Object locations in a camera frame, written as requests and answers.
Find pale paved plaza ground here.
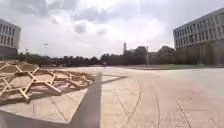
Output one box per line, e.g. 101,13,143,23
0,65,224,128

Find distant dark buildings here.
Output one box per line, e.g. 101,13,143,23
122,42,176,66

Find pale pole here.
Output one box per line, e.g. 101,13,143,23
145,45,150,66

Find wooden lattice frame structure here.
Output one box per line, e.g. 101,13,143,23
0,60,97,101

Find white building with grid windows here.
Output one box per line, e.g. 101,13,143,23
0,18,22,58

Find row of dark trees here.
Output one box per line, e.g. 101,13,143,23
16,52,149,67

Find grass strip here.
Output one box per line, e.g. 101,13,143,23
128,64,224,71

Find lamp pole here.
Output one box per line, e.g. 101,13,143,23
43,42,49,58

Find large white office building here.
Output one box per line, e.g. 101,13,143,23
172,7,224,65

